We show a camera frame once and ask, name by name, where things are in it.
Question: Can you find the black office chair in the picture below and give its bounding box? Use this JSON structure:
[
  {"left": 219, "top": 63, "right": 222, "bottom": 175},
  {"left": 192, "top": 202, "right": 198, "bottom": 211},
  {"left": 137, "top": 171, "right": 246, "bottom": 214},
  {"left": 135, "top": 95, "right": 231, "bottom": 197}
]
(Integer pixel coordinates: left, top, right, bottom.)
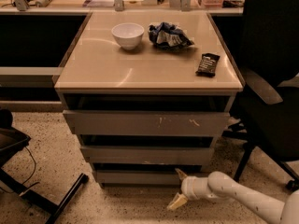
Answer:
[{"left": 223, "top": 0, "right": 299, "bottom": 191}]

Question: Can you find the white bowl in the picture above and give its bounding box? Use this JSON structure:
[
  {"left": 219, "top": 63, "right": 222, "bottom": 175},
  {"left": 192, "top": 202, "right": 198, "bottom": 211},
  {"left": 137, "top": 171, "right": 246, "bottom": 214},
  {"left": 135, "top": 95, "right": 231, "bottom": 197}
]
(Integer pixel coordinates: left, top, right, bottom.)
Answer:
[{"left": 111, "top": 22, "right": 144, "bottom": 50}]

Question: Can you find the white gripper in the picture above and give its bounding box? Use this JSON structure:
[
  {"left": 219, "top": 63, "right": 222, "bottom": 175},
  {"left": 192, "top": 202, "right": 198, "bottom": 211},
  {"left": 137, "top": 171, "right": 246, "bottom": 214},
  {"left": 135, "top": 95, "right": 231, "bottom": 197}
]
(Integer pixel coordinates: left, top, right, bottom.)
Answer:
[{"left": 167, "top": 168, "right": 214, "bottom": 211}]

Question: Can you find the grey drawer cabinet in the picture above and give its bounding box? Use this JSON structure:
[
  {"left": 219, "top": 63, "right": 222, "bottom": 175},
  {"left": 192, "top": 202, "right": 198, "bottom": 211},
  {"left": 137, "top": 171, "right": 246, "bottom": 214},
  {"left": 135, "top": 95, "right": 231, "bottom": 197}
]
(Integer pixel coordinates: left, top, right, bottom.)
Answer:
[{"left": 55, "top": 10, "right": 244, "bottom": 174}]

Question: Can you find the crumpled blue chip bag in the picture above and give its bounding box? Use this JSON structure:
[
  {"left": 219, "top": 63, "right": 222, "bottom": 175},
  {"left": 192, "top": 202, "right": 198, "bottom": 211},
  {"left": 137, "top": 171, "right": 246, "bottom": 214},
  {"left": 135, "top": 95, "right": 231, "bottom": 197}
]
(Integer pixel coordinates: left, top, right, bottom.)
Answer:
[{"left": 148, "top": 22, "right": 193, "bottom": 50}]

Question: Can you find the grey top drawer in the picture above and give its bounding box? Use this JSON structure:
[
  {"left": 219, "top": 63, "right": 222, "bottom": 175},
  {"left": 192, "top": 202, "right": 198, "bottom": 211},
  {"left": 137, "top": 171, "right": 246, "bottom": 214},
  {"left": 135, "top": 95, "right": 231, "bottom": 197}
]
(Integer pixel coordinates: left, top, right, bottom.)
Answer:
[{"left": 64, "top": 110, "right": 229, "bottom": 137}]

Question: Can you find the grey drawer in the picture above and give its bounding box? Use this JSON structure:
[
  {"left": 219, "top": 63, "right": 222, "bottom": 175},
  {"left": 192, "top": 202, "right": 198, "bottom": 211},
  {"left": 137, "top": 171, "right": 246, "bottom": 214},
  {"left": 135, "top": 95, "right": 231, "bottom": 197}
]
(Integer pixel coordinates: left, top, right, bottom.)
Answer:
[
  {"left": 64, "top": 110, "right": 229, "bottom": 137},
  {"left": 93, "top": 171, "right": 180, "bottom": 186},
  {"left": 80, "top": 146, "right": 214, "bottom": 165}
]

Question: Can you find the grey middle drawer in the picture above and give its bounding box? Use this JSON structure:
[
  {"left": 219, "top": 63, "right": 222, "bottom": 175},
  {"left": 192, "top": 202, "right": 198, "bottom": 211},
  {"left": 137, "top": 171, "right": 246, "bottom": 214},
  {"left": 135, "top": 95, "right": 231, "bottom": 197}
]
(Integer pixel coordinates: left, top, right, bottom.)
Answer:
[{"left": 80, "top": 146, "right": 214, "bottom": 165}]

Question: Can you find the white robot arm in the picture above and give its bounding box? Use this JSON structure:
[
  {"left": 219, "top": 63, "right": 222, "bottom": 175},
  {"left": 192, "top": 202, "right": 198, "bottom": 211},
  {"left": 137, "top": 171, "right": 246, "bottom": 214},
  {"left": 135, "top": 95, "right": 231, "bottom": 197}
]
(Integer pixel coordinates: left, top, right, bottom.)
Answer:
[{"left": 167, "top": 168, "right": 299, "bottom": 224}]

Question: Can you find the black snack bar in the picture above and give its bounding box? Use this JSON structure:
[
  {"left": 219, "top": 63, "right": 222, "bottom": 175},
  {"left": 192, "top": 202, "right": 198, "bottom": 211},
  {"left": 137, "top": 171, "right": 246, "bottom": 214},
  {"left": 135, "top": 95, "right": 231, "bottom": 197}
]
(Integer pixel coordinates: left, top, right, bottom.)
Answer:
[{"left": 195, "top": 53, "right": 220, "bottom": 77}]

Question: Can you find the black stand left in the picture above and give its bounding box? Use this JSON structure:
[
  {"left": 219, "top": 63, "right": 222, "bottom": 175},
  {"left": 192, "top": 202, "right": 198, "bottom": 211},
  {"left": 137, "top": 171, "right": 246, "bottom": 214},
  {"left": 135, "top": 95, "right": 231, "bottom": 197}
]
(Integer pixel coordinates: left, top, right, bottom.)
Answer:
[{"left": 0, "top": 112, "right": 91, "bottom": 224}]

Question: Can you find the black cable on floor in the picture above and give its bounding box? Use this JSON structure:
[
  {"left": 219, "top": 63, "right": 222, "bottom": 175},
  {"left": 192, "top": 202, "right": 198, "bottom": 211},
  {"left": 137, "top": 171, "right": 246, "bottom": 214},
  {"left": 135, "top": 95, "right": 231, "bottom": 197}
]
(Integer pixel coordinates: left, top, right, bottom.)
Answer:
[{"left": 18, "top": 146, "right": 41, "bottom": 198}]

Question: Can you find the grey bottom drawer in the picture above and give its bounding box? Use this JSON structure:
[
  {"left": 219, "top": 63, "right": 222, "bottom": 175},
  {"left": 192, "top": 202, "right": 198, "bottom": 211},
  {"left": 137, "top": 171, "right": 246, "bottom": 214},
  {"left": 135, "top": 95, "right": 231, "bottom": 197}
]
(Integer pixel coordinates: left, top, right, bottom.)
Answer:
[{"left": 93, "top": 171, "right": 180, "bottom": 186}]

